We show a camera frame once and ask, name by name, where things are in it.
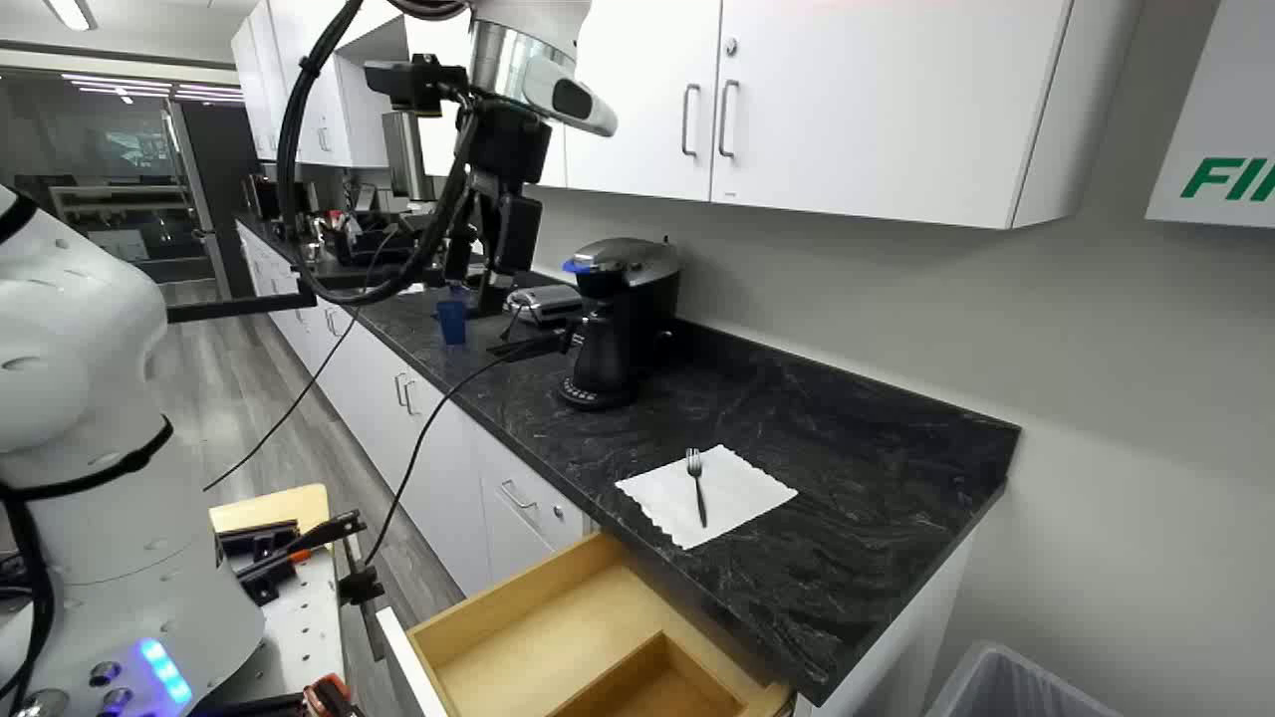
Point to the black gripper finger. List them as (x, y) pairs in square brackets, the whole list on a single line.
[(524, 237), (492, 252)]

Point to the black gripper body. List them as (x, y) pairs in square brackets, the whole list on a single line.
[(504, 143)]

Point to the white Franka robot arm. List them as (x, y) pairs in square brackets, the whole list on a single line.
[(82, 345)]

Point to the white paper napkin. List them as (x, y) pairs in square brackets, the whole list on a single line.
[(744, 499)]

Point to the open wooden drawer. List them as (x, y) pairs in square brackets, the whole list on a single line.
[(518, 637)]

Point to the small blue bottle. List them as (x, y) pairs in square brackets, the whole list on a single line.
[(453, 318)]

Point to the black silver coffee maker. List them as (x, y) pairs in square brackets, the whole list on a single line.
[(641, 272)]

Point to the black electric kettle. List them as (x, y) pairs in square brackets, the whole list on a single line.
[(593, 358)]

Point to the white lower cabinets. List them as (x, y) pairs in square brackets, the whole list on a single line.
[(453, 479)]

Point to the black boom pole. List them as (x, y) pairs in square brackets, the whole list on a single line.
[(241, 309)]

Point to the light wooden board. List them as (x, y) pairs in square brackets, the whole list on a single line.
[(273, 503)]

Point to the black hand tools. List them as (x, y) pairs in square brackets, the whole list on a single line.
[(273, 548)]

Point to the perforated metal cart top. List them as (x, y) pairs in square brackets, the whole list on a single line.
[(300, 624)]

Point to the ceiling light panel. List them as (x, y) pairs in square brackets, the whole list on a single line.
[(70, 14)]

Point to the red black clamp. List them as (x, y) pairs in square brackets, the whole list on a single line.
[(326, 698)]

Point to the trash bin white liner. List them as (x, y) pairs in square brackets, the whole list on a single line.
[(1010, 681)]

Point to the white box green lettering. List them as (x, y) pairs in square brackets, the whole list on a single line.
[(1220, 119)]

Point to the grey stereo camera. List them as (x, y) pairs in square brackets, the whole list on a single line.
[(544, 305)]

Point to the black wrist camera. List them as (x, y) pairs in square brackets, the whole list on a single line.
[(414, 81)]

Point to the distant white wall cabinets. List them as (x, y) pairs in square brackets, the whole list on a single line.
[(330, 104)]

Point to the white upper wall cabinet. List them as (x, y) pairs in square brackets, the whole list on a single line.
[(876, 92)]

